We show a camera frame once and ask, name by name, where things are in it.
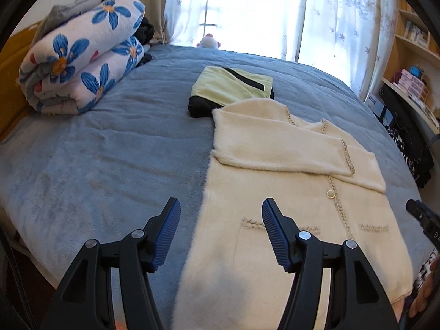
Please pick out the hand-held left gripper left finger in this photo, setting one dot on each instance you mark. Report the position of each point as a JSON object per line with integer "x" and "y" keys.
{"x": 166, "y": 233}

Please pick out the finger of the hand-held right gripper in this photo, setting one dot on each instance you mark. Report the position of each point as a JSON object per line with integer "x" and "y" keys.
{"x": 421, "y": 213}

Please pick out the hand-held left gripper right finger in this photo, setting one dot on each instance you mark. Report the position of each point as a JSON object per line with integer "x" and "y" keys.
{"x": 275, "y": 237}

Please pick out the cream fluffy cardigan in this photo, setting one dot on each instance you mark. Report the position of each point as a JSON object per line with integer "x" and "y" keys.
{"x": 240, "y": 196}

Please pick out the dark clothes pile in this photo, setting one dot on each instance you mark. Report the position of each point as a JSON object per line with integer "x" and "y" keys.
{"x": 146, "y": 32}

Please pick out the person's right hand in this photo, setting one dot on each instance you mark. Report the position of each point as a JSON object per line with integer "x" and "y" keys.
{"x": 428, "y": 292}

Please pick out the black hanging bag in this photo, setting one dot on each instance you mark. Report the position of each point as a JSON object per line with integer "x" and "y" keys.
{"x": 417, "y": 144}

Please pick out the black and white patterned cloth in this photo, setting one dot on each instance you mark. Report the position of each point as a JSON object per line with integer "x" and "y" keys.
{"x": 398, "y": 141}

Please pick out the blue bed blanket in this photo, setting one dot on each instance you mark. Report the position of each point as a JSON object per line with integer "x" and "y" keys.
{"x": 103, "y": 161}

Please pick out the curved wooden desk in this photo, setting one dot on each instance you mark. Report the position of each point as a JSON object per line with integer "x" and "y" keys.
{"x": 419, "y": 105}

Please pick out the white box with blue print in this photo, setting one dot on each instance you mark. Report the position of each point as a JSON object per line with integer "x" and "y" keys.
{"x": 374, "y": 103}

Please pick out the pink drawer boxes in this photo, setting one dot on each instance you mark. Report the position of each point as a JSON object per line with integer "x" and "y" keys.
{"x": 410, "y": 83}

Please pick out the small blue toy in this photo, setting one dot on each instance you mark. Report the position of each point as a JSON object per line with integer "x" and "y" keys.
{"x": 416, "y": 70}

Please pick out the yellow and black folded garment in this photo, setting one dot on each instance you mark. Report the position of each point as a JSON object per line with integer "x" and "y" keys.
{"x": 220, "y": 86}

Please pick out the wooden bookshelf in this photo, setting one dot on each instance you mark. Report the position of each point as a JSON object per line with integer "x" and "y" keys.
{"x": 422, "y": 55}

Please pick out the row of books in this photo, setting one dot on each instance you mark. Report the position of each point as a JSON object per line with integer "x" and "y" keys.
{"x": 416, "y": 34}

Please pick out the rolled blue floral blanket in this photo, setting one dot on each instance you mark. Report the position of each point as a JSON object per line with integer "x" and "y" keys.
{"x": 79, "y": 62}

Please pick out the white plush toy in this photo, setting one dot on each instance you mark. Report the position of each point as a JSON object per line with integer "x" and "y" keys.
{"x": 208, "y": 42}

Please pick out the white sheer curtain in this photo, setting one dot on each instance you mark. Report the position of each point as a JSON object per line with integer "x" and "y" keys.
{"x": 185, "y": 3}
{"x": 343, "y": 24}

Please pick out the window railing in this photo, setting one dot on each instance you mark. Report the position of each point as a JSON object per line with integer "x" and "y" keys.
{"x": 208, "y": 24}

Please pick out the wooden headboard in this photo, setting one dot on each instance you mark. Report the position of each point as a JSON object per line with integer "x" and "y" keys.
{"x": 13, "y": 75}

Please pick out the beige curtain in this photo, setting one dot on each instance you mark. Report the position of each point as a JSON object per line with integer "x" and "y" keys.
{"x": 151, "y": 3}

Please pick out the grey cloth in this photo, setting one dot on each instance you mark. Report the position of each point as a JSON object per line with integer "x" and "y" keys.
{"x": 65, "y": 10}

